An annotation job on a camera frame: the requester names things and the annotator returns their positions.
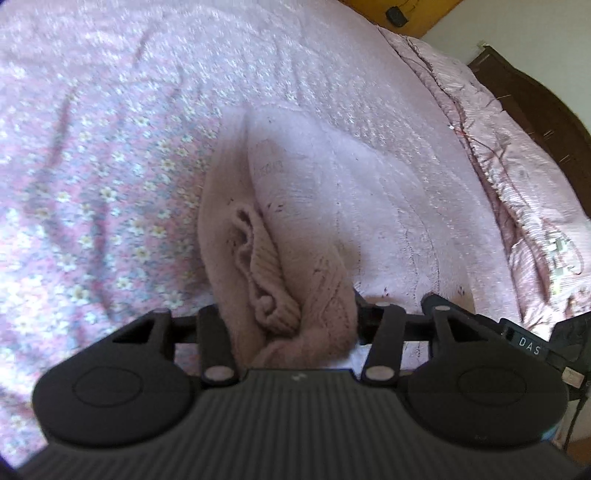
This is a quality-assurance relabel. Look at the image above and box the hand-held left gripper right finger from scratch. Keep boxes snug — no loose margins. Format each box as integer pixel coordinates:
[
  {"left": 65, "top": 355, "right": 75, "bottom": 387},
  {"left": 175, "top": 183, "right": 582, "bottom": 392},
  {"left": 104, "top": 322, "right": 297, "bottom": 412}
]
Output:
[{"left": 353, "top": 288, "right": 502, "bottom": 386}]

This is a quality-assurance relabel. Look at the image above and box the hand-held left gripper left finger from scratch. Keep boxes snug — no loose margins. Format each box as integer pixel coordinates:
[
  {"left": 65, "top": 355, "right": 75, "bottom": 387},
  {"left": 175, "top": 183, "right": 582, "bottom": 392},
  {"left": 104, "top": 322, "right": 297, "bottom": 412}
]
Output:
[{"left": 111, "top": 305, "right": 240, "bottom": 386}]

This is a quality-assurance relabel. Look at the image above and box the pink knit sweater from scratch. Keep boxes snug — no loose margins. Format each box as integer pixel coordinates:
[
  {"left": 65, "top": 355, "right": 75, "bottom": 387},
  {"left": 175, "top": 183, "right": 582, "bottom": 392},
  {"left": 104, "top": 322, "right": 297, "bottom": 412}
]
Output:
[{"left": 198, "top": 104, "right": 522, "bottom": 370}]

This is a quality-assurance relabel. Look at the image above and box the pink quilted blanket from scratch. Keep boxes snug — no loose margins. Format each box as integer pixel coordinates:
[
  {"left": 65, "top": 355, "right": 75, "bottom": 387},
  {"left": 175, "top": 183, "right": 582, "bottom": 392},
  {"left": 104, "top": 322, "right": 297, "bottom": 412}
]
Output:
[{"left": 379, "top": 28, "right": 591, "bottom": 333}]

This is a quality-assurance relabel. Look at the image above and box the floral pink bed sheet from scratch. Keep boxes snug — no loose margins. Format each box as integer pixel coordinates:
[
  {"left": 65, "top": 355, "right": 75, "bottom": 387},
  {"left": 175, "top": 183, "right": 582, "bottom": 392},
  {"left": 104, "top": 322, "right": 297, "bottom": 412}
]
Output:
[{"left": 0, "top": 0, "right": 509, "bottom": 467}]

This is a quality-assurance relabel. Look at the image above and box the dark wooden headboard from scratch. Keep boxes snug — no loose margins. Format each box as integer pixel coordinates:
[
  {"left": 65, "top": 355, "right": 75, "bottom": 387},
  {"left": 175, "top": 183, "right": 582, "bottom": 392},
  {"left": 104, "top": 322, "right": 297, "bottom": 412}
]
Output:
[{"left": 468, "top": 46, "right": 591, "bottom": 185}]

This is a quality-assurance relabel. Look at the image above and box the yellow wooden wardrobe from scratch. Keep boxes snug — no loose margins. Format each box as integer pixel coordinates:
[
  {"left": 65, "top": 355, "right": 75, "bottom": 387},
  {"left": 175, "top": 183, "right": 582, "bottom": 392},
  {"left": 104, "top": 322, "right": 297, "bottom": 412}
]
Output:
[{"left": 339, "top": 0, "right": 465, "bottom": 38}]

